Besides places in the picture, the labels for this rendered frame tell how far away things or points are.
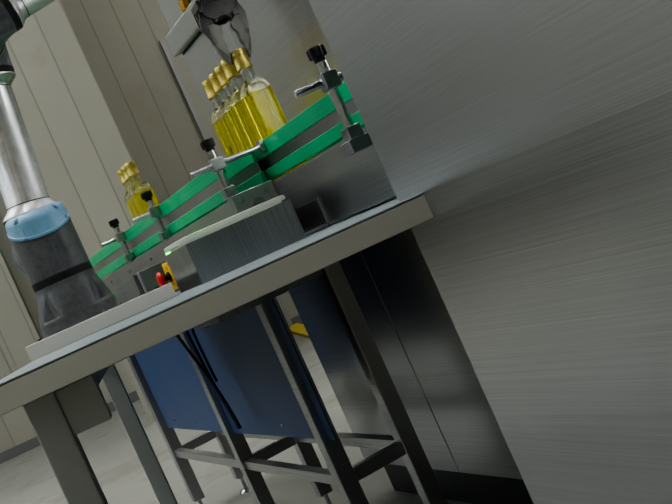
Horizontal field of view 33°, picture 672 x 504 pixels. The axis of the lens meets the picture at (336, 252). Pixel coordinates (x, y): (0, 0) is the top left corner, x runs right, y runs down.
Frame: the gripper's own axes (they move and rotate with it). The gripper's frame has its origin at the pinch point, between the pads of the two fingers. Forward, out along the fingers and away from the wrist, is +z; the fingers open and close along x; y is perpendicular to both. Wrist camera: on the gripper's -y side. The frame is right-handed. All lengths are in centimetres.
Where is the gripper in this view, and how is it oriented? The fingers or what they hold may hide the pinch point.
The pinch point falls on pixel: (238, 54)
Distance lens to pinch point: 241.8
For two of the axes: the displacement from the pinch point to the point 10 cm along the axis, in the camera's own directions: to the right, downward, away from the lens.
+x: -8.7, 4.0, -2.9
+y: -2.7, 1.1, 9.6
